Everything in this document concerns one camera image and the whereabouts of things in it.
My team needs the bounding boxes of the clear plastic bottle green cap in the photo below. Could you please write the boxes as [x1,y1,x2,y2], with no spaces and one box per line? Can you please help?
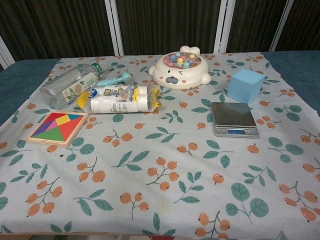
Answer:
[39,60,109,110]

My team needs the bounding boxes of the small digital scale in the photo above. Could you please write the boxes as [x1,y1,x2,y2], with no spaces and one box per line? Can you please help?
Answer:
[211,101,260,138]

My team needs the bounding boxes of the white yellow snack package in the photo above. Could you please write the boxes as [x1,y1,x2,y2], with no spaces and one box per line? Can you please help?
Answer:
[75,83,165,115]

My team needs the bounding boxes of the blue sponge block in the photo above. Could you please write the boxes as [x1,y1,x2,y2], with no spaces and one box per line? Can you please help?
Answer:
[226,68,266,104]

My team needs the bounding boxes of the light teal toy hammer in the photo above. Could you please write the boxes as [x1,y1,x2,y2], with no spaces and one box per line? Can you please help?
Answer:
[96,70,136,87]

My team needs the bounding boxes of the dark folding screen panel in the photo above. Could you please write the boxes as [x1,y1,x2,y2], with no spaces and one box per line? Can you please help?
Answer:
[111,0,230,57]
[271,0,320,53]
[0,0,118,63]
[219,0,292,54]

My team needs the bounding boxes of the cream seal fishing game toy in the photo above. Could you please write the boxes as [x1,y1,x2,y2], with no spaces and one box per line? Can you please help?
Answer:
[148,45,213,90]

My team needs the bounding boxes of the colourful wooden tangram puzzle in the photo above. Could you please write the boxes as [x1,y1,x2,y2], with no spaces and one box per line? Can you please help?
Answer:
[26,109,90,148]

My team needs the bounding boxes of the teal upholstered table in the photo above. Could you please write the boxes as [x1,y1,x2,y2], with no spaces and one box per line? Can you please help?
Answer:
[0,49,320,126]

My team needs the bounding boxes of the floral printed tablecloth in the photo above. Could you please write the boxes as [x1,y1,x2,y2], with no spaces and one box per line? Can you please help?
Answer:
[0,51,320,240]

